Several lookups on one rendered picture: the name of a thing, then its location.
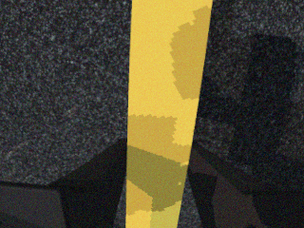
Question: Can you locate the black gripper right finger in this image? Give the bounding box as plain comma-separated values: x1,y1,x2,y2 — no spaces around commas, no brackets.
187,142,304,228

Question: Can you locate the yellow bar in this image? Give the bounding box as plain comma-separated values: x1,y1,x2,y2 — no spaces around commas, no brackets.
125,0,213,228

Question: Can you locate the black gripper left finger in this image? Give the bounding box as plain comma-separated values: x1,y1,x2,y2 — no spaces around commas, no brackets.
0,139,127,228

